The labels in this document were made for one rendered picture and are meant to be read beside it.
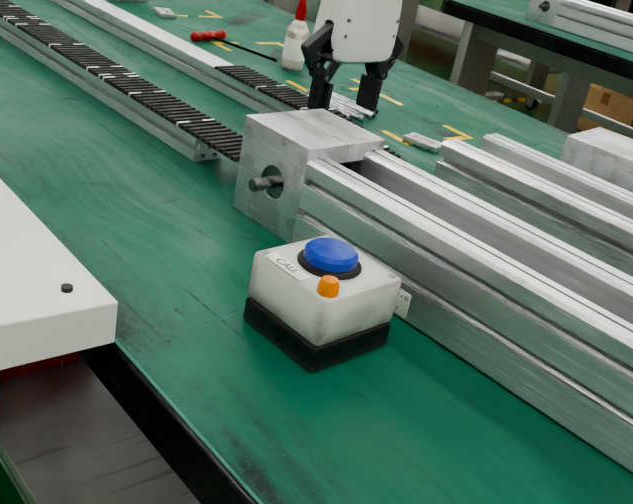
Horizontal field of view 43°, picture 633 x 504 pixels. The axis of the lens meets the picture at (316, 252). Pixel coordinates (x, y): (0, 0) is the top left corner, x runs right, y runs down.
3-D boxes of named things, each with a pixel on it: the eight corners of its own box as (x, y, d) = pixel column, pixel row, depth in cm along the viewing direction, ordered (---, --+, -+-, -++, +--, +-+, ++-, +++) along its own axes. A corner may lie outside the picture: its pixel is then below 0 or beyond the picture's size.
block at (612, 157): (531, 215, 93) (557, 137, 89) (574, 198, 101) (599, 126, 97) (612, 252, 88) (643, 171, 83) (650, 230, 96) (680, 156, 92)
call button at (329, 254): (289, 264, 59) (294, 240, 58) (328, 254, 62) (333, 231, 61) (326, 289, 57) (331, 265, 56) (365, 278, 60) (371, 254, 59)
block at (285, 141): (212, 209, 78) (225, 116, 74) (306, 193, 86) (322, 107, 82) (270, 250, 73) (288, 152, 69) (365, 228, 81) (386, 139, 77)
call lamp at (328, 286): (312, 289, 55) (315, 274, 55) (327, 284, 56) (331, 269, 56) (326, 299, 54) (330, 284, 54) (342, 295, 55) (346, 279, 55)
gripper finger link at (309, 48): (352, 11, 94) (347, 57, 97) (302, 19, 90) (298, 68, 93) (359, 14, 94) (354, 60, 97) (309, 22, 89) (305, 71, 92)
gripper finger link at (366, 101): (382, 51, 103) (371, 102, 105) (365, 52, 100) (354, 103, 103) (401, 59, 101) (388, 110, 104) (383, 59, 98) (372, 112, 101)
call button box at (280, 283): (241, 319, 62) (253, 246, 59) (331, 292, 68) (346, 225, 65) (310, 375, 57) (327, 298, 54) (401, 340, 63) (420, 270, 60)
